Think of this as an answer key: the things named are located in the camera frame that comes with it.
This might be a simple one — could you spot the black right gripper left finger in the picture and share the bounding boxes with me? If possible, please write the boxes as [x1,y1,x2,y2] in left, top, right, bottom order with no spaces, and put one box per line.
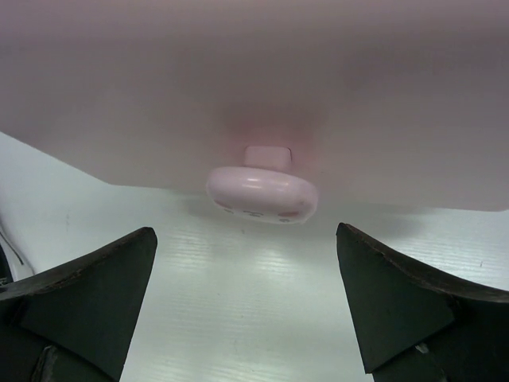
[1,227,157,381]

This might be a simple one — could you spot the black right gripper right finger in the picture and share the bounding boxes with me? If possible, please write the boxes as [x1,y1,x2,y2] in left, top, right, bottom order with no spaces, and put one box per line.
[336,223,508,381]

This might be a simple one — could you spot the pink cat drawer knob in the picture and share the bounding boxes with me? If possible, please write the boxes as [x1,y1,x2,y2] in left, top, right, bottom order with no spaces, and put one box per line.
[206,146,319,224]

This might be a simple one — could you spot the pink front white drawer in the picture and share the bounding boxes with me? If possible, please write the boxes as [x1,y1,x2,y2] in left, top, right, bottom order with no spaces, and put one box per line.
[1,1,508,211]

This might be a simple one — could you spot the black sneaker front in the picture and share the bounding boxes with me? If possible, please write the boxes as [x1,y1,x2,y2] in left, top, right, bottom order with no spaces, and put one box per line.
[0,226,36,286]

